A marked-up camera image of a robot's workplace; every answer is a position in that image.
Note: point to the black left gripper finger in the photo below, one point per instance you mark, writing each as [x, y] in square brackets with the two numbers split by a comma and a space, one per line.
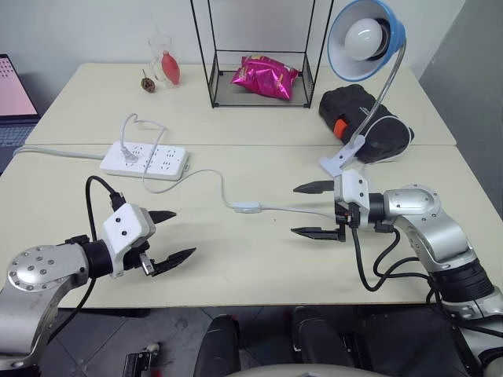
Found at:
[173, 260]
[161, 217]

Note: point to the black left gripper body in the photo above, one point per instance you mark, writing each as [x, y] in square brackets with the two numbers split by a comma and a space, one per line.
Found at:
[135, 253]

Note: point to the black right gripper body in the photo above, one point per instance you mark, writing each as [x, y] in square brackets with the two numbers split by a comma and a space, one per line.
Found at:
[355, 218]

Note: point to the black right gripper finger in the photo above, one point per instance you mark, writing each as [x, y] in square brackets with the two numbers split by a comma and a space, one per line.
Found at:
[314, 187]
[318, 234]

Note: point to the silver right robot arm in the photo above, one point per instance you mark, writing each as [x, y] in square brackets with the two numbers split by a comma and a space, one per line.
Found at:
[432, 231]

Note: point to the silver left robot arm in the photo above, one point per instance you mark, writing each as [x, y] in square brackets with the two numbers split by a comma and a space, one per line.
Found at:
[35, 271]

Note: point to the blue gooseneck clip desk lamp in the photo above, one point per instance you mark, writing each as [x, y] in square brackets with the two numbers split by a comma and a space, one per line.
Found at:
[338, 39]

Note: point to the white power strip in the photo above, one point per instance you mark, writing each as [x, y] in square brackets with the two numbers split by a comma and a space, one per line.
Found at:
[165, 161]

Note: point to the small caster wheel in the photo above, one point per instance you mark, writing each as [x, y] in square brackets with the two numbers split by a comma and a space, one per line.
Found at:
[152, 349]

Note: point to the black tool case orange latch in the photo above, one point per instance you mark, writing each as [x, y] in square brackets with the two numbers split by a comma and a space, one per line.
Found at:
[353, 102]

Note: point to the black rounded shape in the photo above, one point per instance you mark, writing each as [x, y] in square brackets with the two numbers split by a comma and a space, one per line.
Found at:
[318, 337]
[218, 345]

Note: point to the pink snack bag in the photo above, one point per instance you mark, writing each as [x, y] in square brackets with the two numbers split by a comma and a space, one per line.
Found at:
[263, 78]

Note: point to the small brown nut ornament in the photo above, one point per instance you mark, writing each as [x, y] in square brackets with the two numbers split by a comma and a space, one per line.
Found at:
[148, 84]

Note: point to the beige rounded robot body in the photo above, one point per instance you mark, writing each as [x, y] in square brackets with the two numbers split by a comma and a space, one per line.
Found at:
[306, 371]

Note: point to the red rubber bulb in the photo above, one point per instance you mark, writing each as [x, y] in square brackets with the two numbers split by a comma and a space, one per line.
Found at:
[171, 68]

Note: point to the white light bulb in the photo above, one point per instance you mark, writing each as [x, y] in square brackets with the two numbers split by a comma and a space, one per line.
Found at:
[363, 37]

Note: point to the clear drinking glass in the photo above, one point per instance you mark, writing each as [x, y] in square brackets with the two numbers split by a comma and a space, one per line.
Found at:
[157, 47]

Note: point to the laptop with pink screen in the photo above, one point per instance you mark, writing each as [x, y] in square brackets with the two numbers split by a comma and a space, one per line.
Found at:
[12, 86]

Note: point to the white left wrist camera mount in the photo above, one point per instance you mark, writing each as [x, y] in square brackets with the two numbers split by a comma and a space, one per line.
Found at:
[122, 228]

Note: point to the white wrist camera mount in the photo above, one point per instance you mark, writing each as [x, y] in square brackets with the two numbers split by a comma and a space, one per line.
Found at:
[351, 188]
[122, 228]

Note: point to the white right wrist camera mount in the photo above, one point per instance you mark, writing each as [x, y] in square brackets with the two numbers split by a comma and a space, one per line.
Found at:
[351, 188]

